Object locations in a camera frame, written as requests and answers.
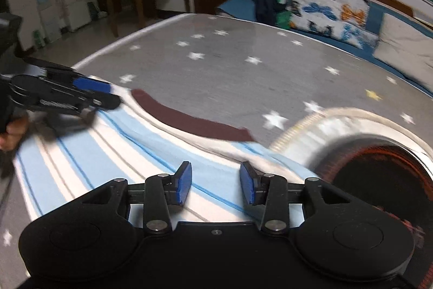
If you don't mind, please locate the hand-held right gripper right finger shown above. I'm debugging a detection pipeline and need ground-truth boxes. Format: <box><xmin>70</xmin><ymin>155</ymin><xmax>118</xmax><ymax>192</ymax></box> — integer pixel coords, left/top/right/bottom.
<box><xmin>240</xmin><ymin>160</ymin><xmax>354</xmax><ymax>236</ymax></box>

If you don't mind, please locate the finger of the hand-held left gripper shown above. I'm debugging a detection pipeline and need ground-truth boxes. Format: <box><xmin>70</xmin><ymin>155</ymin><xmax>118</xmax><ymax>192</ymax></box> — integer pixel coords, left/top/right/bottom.
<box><xmin>10</xmin><ymin>74</ymin><xmax>122</xmax><ymax>122</ymax></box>
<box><xmin>24</xmin><ymin>56</ymin><xmax>111</xmax><ymax>94</ymax></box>

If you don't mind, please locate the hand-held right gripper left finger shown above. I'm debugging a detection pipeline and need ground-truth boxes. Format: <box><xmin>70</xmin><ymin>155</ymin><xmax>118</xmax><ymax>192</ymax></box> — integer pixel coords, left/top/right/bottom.
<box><xmin>81</xmin><ymin>160</ymin><xmax>193</xmax><ymax>236</ymax></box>

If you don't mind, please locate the blue white striped sweater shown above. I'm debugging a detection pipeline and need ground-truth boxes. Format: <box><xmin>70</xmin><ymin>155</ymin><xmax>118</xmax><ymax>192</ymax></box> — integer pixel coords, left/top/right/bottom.
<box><xmin>14</xmin><ymin>74</ymin><xmax>325</xmax><ymax>229</ymax></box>

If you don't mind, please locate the person's left hand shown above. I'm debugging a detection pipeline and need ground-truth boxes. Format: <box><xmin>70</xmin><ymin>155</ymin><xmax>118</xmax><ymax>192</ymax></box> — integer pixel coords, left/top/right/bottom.
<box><xmin>0</xmin><ymin>115</ymin><xmax>30</xmax><ymax>151</ymax></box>

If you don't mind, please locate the round beige rimmed dark object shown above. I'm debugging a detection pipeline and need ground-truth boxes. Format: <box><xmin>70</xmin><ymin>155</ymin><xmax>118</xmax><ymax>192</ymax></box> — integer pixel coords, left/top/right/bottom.
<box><xmin>271</xmin><ymin>107</ymin><xmax>433</xmax><ymax>289</ymax></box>

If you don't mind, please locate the grey star print mattress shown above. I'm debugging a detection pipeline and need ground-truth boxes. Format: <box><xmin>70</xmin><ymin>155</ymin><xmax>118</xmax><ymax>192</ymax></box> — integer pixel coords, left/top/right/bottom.
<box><xmin>0</xmin><ymin>13</ymin><xmax>433</xmax><ymax>278</ymax></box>

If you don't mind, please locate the green bag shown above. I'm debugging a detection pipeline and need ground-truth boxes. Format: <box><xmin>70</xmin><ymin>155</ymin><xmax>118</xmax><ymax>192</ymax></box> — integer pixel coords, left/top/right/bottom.
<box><xmin>275</xmin><ymin>0</ymin><xmax>292</xmax><ymax>30</ymax></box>

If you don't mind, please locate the dark backpack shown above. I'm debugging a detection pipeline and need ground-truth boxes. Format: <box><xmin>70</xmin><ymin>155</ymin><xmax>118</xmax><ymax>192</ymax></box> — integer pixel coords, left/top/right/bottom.
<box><xmin>254</xmin><ymin>0</ymin><xmax>285</xmax><ymax>26</ymax></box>

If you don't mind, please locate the butterfly print cushion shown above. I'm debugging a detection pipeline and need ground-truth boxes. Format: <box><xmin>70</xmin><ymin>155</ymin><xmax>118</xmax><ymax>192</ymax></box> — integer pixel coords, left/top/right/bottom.
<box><xmin>286</xmin><ymin>0</ymin><xmax>381</xmax><ymax>49</ymax></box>

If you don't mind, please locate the beige pillow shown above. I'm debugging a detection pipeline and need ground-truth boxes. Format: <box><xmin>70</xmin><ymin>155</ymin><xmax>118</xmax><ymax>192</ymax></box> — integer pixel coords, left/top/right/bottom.
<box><xmin>372</xmin><ymin>12</ymin><xmax>433</xmax><ymax>91</ymax></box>

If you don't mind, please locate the blue sofa with wooden frame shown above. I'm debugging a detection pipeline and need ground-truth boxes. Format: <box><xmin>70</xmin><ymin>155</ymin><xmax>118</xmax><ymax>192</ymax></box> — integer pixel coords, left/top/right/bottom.
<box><xmin>215</xmin><ymin>0</ymin><xmax>433</xmax><ymax>96</ymax></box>

